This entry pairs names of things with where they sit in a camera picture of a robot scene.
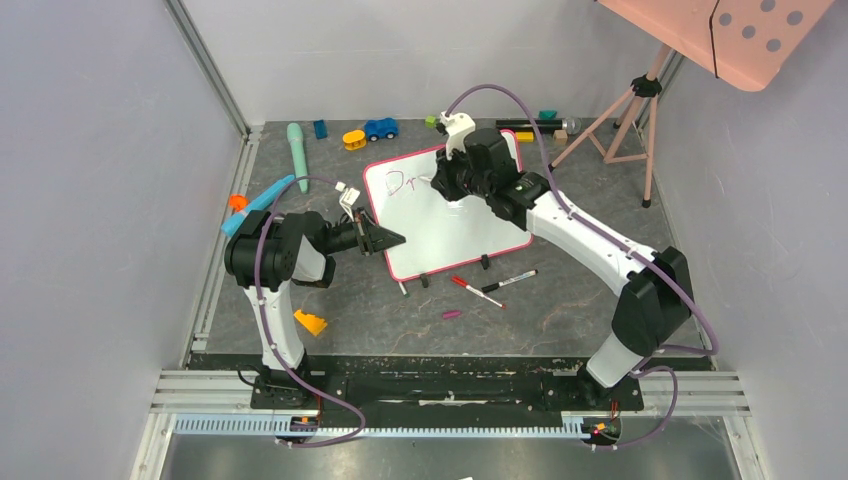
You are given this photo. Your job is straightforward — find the yellow oval toy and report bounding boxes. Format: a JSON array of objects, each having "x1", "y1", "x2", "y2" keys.
[{"x1": 342, "y1": 129, "x2": 368, "y2": 151}]

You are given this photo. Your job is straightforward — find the black rainbow marker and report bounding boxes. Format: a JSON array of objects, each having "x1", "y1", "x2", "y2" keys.
[{"x1": 481, "y1": 269, "x2": 538, "y2": 293}]

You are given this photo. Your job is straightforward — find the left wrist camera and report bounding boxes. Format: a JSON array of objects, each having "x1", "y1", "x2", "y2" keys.
[{"x1": 335, "y1": 182, "x2": 361, "y2": 221}]

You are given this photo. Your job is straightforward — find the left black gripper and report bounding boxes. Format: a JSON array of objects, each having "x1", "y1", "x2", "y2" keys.
[{"x1": 320, "y1": 207, "x2": 404, "y2": 256}]

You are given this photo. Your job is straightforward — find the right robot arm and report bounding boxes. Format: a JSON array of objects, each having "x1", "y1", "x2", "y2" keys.
[{"x1": 431, "y1": 128, "x2": 694, "y2": 408}]

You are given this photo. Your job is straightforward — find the mint green toy stick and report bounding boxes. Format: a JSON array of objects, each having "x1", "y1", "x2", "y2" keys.
[{"x1": 286, "y1": 122, "x2": 309, "y2": 194}]

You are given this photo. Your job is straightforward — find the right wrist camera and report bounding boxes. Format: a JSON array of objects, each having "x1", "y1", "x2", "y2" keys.
[{"x1": 439, "y1": 111, "x2": 476, "y2": 160}]

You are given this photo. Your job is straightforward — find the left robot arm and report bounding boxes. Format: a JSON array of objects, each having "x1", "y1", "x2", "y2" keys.
[{"x1": 224, "y1": 208, "x2": 406, "y2": 408}]

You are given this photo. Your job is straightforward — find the yellow block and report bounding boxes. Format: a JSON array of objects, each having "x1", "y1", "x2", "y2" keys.
[{"x1": 515, "y1": 132, "x2": 535, "y2": 143}]

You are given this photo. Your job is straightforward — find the dark blue block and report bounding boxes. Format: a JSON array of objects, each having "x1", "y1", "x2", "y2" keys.
[{"x1": 313, "y1": 119, "x2": 329, "y2": 140}]

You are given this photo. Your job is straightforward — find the blue toy car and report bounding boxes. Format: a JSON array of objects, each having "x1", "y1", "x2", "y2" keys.
[{"x1": 363, "y1": 117, "x2": 399, "y2": 142}]

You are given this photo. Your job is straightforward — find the orange small toy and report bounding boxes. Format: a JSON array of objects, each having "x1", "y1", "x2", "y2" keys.
[{"x1": 228, "y1": 194, "x2": 249, "y2": 212}]

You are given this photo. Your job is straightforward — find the pink tripod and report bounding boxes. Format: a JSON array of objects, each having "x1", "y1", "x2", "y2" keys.
[{"x1": 548, "y1": 44, "x2": 671, "y2": 208}]

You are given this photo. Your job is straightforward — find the wooden cube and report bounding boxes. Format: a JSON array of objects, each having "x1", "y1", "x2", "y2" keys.
[{"x1": 552, "y1": 130, "x2": 569, "y2": 145}]

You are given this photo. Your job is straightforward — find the orange wedge block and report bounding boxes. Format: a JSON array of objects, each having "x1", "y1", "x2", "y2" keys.
[{"x1": 293, "y1": 309, "x2": 328, "y2": 337}]

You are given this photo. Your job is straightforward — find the blue toy crayon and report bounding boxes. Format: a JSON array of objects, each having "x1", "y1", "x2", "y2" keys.
[{"x1": 220, "y1": 175, "x2": 295, "y2": 237}]

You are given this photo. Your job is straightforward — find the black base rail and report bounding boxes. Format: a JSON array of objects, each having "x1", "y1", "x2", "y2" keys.
[{"x1": 188, "y1": 354, "x2": 644, "y2": 429}]

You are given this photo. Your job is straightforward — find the pink perforated panel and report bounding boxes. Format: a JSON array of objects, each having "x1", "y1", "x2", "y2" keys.
[{"x1": 600, "y1": 0, "x2": 834, "y2": 92}]

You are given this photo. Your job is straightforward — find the pink framed whiteboard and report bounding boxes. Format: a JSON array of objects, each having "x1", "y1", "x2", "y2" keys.
[{"x1": 362, "y1": 146, "x2": 533, "y2": 282}]

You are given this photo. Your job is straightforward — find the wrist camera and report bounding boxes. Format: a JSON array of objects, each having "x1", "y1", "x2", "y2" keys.
[
  {"x1": 335, "y1": 182, "x2": 361, "y2": 221},
  {"x1": 439, "y1": 111, "x2": 476, "y2": 160}
]

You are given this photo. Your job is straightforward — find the red whiteboard marker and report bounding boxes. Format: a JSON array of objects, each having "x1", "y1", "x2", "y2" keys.
[{"x1": 451, "y1": 276, "x2": 506, "y2": 310}]

